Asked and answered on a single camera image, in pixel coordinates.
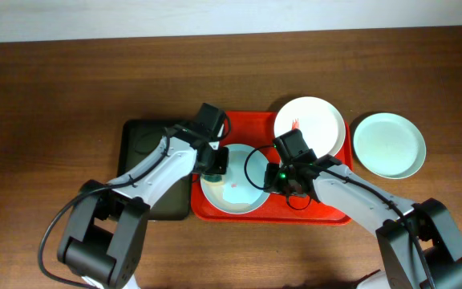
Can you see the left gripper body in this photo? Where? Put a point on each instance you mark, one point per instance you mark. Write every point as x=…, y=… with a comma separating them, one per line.
x=216, y=165

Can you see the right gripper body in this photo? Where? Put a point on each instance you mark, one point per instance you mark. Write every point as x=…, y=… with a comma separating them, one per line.
x=273, y=181

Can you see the light blue plate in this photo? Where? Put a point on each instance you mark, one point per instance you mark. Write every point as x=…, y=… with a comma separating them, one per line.
x=236, y=195

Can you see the mint green plate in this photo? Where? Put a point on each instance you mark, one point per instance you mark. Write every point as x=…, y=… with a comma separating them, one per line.
x=389, y=145

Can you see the green and yellow sponge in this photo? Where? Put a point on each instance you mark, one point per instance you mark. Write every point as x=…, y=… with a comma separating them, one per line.
x=214, y=179

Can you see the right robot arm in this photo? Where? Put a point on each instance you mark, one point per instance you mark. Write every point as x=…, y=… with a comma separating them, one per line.
x=420, y=243

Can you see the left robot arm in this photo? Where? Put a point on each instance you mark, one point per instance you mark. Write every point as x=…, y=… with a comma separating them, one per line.
x=104, y=237

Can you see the red plastic tray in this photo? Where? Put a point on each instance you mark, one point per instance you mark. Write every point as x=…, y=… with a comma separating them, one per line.
x=256, y=129

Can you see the dark green plastic tray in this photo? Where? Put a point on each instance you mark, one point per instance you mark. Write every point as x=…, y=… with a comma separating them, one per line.
x=139, y=138

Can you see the white plate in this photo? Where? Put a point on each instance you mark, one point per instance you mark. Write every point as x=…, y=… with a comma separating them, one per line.
x=321, y=124

